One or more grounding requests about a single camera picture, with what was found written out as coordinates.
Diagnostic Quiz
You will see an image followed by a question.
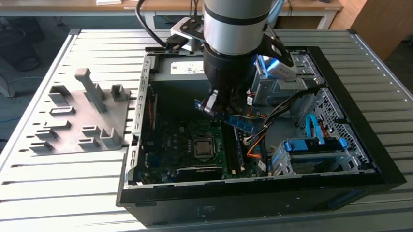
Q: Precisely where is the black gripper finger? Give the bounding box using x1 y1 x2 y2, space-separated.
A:
226 86 246 114
202 89 221 115

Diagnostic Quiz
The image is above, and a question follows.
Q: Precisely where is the blue RAM stick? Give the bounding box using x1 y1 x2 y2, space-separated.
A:
233 128 245 168
193 98 260 132

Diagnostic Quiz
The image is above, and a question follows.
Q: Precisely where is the blue drive latch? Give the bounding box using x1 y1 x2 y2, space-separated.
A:
257 55 283 78

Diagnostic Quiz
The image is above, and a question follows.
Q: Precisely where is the grey power supply unit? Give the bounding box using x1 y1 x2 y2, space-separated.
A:
150 57 210 109

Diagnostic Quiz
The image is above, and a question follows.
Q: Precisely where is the grey metal drive cage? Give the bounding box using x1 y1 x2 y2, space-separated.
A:
250 52 325 114

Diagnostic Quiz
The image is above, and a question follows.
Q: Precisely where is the silver CPU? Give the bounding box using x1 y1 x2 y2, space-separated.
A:
193 139 216 158

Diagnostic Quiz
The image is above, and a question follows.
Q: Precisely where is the green motherboard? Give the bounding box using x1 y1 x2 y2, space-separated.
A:
138 118 269 182

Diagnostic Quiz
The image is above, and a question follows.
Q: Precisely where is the hard disk in blue carrier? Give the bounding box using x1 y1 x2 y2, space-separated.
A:
284 137 348 155

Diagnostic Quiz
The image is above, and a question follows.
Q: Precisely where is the black graphics card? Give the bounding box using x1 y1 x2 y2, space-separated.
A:
176 165 224 182

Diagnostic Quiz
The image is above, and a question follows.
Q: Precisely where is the grey metal disk bay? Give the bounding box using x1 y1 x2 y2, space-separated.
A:
269 145 369 176

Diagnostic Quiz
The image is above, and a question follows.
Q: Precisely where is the grey parts rack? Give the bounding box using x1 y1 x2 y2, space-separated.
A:
27 68 136 157

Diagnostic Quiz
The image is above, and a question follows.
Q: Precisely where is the black PC case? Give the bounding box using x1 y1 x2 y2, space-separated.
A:
115 45 407 227

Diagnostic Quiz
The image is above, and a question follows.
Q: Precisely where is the wooden cabinet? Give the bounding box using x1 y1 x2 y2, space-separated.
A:
351 0 413 61

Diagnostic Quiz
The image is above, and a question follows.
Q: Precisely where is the wooden desk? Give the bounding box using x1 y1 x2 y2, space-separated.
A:
0 0 344 29

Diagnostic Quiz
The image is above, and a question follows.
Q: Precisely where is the dark office chair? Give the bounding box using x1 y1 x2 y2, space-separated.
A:
0 16 45 72

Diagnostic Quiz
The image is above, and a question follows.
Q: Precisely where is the black cable bundle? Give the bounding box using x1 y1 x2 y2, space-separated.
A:
264 88 320 129

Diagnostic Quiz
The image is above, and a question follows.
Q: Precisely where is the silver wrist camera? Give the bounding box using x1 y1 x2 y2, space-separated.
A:
169 16 205 53
258 36 299 80

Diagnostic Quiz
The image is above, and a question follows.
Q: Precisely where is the red wire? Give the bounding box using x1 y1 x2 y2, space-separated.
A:
148 99 156 129

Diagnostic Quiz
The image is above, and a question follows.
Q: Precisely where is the orange wire bundle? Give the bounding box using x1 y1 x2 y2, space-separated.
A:
246 140 264 159

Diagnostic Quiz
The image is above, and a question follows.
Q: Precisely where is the blue data wire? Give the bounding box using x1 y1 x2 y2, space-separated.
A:
305 113 325 145

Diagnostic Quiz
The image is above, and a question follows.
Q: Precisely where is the black camera cable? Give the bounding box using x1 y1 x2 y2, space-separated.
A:
136 0 172 49

